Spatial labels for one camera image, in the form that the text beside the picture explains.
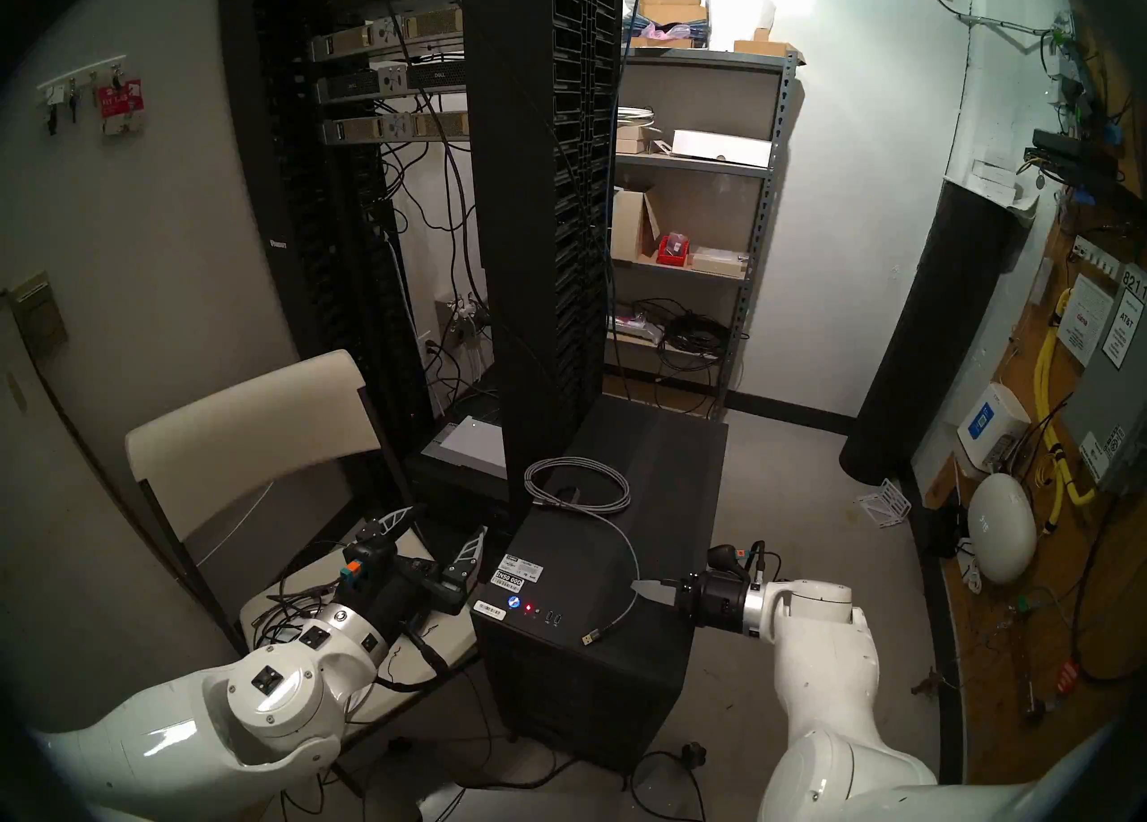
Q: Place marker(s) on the white oval router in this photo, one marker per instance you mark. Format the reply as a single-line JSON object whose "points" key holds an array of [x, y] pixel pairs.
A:
{"points": [[1002, 529]]}

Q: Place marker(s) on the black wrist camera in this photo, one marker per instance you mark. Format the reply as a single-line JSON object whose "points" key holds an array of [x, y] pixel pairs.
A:
{"points": [[724, 556], [363, 556]]}

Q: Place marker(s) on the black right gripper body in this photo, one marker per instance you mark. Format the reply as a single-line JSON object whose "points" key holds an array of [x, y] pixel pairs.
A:
{"points": [[717, 601]]}

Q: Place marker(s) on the grey flat device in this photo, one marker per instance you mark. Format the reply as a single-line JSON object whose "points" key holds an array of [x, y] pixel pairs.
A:
{"points": [[470, 446]]}

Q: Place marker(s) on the white flat box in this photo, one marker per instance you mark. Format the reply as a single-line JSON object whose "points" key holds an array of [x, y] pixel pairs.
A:
{"points": [[721, 148]]}

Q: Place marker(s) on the wall power outlet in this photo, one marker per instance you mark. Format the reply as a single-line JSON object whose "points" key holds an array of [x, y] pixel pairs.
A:
{"points": [[448, 314]]}

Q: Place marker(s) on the red key tag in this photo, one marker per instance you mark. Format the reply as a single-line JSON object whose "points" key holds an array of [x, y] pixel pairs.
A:
{"points": [[121, 103]]}

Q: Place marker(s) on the grey AT&T utility box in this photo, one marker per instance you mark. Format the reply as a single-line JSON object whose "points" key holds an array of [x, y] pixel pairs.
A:
{"points": [[1107, 399]]}

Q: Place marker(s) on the grey metal shelf unit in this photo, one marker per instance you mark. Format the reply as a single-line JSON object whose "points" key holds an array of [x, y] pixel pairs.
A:
{"points": [[708, 103]]}

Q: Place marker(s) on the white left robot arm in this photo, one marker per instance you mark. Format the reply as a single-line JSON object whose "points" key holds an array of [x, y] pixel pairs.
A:
{"points": [[179, 740]]}

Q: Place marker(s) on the white folded bracket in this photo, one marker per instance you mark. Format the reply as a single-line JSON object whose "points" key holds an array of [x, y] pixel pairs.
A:
{"points": [[883, 504]]}

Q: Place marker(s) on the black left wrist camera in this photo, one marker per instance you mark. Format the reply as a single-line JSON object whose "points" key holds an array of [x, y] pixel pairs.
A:
{"points": [[363, 556]]}

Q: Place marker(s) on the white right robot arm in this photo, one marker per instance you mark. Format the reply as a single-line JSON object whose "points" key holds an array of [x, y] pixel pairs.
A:
{"points": [[820, 668]]}

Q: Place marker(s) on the gold grille rack server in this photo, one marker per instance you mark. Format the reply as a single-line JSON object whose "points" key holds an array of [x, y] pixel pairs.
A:
{"points": [[390, 36], [394, 129]]}

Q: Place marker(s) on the small cardboard box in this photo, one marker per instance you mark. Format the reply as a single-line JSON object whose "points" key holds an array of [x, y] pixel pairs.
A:
{"points": [[762, 48]]}

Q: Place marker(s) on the open cardboard box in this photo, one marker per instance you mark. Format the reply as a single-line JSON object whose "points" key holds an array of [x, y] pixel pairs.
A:
{"points": [[630, 224]]}

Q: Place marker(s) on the small red bin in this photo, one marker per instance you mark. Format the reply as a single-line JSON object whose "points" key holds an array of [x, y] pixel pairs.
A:
{"points": [[672, 253]]}

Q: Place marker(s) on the plywood backboard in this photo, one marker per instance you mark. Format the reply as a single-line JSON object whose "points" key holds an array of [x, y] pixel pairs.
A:
{"points": [[995, 722]]}

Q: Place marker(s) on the white power strip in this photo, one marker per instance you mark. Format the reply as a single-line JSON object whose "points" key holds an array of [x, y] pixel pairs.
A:
{"points": [[632, 329]]}

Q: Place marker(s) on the small white boxes stack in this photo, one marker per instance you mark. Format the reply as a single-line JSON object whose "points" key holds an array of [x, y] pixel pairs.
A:
{"points": [[999, 184]]}

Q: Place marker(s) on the black server rack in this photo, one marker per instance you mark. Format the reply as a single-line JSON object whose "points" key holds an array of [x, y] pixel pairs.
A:
{"points": [[538, 202]]}

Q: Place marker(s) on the black wall router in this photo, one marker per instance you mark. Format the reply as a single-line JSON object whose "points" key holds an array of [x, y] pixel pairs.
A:
{"points": [[1071, 153]]}

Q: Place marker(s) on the black workstation tower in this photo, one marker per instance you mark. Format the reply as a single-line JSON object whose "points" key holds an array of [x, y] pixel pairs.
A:
{"points": [[618, 704]]}

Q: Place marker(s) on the white key hook rack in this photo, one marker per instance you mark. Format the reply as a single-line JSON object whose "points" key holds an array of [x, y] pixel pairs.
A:
{"points": [[85, 74]]}

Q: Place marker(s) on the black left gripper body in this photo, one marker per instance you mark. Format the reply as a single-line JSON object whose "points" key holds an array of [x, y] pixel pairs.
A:
{"points": [[399, 601]]}

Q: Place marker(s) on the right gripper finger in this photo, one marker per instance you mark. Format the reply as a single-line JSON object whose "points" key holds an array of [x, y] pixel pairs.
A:
{"points": [[663, 597], [663, 585]]}

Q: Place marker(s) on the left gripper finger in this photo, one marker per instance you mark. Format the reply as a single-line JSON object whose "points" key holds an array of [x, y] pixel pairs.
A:
{"points": [[394, 523], [470, 556]]}

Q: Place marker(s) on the large cardboard box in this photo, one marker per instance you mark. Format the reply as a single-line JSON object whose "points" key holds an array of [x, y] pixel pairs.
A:
{"points": [[668, 5]]}

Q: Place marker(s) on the cream padded chair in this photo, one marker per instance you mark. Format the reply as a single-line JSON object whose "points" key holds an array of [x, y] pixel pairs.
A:
{"points": [[242, 426]]}

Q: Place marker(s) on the pink plastic bag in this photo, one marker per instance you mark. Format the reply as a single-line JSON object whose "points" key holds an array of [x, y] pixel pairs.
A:
{"points": [[668, 32]]}

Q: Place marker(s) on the dark hanging key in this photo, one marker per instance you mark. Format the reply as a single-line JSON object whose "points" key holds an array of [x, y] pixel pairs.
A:
{"points": [[52, 112], [73, 102]]}

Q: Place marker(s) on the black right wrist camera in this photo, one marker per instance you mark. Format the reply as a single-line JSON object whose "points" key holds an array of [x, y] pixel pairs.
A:
{"points": [[724, 556]]}

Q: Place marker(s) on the brass wall plate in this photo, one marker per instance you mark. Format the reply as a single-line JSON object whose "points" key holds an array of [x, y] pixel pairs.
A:
{"points": [[36, 318]]}

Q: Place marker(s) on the white box blue label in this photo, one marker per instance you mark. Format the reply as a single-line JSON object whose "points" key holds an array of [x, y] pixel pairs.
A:
{"points": [[990, 426]]}

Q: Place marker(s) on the flat tan box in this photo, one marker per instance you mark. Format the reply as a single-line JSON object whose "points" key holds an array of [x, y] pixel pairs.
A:
{"points": [[717, 263]]}

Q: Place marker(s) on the white label sheet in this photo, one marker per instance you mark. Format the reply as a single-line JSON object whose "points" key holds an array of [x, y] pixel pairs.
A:
{"points": [[1082, 320]]}

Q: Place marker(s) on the red caution tag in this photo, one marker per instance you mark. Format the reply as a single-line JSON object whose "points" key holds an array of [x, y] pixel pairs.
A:
{"points": [[1066, 677]]}

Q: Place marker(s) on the black Dell rack server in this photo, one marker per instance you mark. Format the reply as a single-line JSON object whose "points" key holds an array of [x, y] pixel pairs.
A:
{"points": [[390, 84]]}

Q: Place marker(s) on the black UPS unit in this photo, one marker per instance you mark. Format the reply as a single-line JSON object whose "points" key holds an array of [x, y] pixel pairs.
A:
{"points": [[457, 498]]}

